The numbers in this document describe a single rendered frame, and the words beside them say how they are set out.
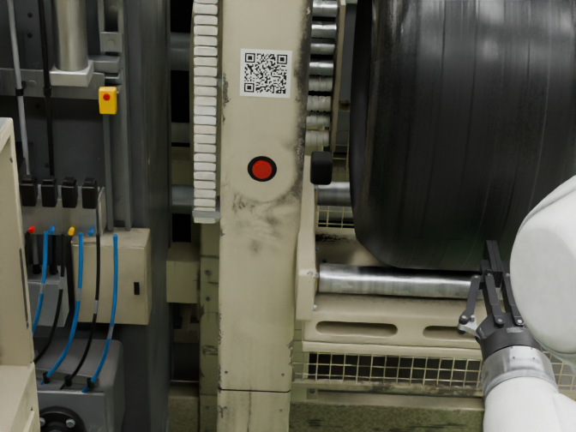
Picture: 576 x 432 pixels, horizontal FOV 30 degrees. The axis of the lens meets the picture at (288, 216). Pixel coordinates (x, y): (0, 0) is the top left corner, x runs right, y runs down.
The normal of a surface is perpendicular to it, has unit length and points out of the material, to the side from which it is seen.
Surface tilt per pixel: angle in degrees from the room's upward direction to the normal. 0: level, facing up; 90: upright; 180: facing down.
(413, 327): 90
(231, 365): 90
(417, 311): 0
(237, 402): 90
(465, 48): 58
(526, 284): 86
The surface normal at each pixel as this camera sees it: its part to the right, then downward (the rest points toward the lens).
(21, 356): -0.01, 0.50
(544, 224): -0.80, -0.43
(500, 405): -0.69, -0.64
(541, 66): 0.01, 0.02
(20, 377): 0.04, -0.87
